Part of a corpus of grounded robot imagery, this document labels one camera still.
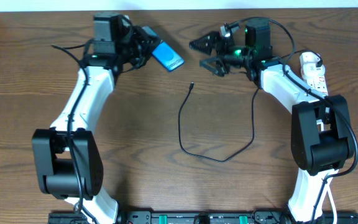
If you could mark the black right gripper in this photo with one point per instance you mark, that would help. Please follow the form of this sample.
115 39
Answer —
224 53

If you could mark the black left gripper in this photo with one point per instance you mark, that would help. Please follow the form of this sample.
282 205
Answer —
146 45

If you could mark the blue Galaxy smartphone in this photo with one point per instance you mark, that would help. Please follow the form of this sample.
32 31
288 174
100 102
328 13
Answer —
164 54

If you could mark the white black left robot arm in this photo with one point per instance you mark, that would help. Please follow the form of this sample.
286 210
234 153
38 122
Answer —
67 160

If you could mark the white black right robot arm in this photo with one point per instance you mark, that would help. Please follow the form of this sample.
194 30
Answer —
322 139

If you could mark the white USB charger plug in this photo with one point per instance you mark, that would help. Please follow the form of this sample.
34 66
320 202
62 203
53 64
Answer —
311 65

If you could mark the white power strip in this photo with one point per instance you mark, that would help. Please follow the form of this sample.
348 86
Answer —
317 83

